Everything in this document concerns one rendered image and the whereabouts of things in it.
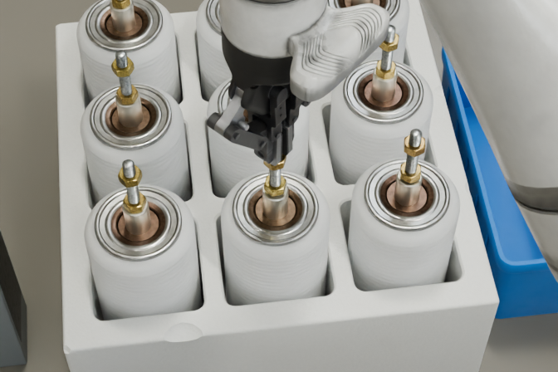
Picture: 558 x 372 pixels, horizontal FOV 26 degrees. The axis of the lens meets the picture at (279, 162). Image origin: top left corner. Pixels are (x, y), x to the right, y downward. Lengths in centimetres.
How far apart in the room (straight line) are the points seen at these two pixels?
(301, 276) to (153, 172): 17
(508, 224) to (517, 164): 91
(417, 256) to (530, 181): 61
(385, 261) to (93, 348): 27
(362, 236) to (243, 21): 32
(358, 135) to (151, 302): 24
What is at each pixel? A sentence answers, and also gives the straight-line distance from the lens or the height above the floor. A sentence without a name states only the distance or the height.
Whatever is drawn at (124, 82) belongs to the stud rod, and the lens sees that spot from 108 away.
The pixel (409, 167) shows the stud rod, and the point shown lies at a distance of 103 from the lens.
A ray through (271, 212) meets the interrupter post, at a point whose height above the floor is 26.
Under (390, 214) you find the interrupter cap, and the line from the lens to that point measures 105.
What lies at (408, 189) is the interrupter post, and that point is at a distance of 104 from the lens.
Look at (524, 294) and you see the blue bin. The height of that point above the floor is 5.
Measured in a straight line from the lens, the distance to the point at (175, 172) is 114.
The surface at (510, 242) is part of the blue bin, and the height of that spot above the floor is 0.
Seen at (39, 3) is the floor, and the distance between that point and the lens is 159.
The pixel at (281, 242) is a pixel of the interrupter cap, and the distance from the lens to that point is 103.
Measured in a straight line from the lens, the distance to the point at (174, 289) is 107.
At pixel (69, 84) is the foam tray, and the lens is 125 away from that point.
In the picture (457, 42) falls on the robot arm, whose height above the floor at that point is 80.
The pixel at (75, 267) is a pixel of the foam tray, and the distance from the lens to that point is 112.
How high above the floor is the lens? 113
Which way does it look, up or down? 54 degrees down
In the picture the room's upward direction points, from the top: straight up
